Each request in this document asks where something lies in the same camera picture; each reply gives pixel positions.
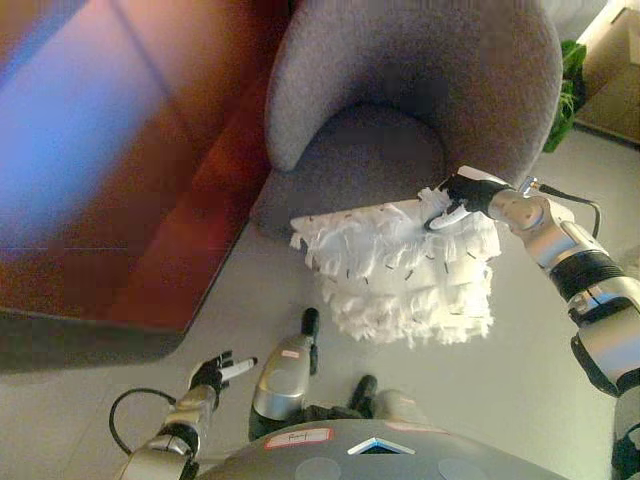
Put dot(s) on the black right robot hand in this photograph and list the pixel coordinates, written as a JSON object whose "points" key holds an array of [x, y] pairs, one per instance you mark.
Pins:
{"points": [[472, 192]]}

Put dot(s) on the beige wooden nightstand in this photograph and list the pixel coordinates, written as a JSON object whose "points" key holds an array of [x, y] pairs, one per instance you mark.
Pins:
{"points": [[612, 85]]}

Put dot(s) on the grey fabric armchair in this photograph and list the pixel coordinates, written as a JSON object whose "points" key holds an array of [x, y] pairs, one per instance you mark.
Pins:
{"points": [[400, 90]]}

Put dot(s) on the white shaggy pillow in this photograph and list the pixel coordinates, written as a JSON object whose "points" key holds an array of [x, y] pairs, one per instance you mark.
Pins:
{"points": [[400, 280]]}

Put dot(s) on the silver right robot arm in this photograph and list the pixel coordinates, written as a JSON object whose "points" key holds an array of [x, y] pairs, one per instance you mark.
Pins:
{"points": [[585, 280]]}

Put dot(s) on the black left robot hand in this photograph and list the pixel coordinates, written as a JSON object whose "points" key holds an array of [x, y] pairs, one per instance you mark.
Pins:
{"points": [[210, 375]]}

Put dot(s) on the grey robot torso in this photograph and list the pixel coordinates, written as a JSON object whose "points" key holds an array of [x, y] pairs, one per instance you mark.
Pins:
{"points": [[380, 460]]}

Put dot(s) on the green leafy plant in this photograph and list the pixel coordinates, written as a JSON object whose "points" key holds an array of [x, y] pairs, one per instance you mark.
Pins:
{"points": [[567, 95]]}

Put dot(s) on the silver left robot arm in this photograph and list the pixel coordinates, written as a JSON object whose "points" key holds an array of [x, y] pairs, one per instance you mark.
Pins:
{"points": [[175, 435]]}

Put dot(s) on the reddish brown wooden cabinet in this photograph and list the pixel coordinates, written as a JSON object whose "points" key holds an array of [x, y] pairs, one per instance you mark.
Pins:
{"points": [[125, 175]]}

